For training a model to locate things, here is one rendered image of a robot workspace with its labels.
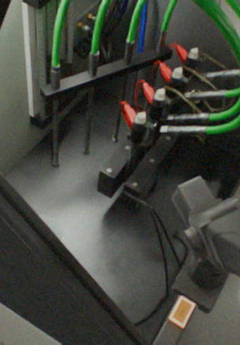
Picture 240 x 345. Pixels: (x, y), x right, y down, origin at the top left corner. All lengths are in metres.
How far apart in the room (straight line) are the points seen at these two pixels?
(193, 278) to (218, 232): 0.20
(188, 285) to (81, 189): 0.51
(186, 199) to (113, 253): 0.45
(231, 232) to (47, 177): 0.73
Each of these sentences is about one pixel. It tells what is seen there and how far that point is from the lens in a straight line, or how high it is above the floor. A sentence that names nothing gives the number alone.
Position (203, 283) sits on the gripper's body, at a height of 1.16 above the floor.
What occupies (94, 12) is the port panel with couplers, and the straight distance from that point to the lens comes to 1.19.
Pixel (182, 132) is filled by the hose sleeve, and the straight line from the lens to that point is 0.84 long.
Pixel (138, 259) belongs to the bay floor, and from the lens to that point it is 1.06.
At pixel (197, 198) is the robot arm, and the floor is 1.26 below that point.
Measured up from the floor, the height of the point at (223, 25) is 1.39.
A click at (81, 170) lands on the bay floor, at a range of 1.17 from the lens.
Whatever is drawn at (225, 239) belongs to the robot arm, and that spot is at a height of 1.36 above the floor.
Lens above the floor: 1.77
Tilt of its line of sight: 53 degrees down
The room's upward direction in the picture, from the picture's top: 11 degrees clockwise
